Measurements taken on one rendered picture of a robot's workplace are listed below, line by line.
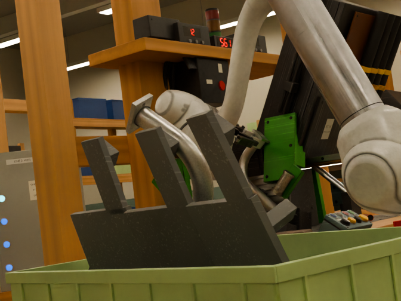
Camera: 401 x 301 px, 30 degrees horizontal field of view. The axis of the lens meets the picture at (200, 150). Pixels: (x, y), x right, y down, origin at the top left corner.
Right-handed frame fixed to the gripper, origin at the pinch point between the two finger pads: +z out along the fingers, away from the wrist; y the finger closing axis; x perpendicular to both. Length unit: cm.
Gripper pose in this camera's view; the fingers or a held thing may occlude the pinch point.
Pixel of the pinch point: (252, 139)
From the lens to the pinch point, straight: 235.5
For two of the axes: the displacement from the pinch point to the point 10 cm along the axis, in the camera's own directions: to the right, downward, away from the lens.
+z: 6.4, 2.3, 7.3
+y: -5.1, -5.8, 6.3
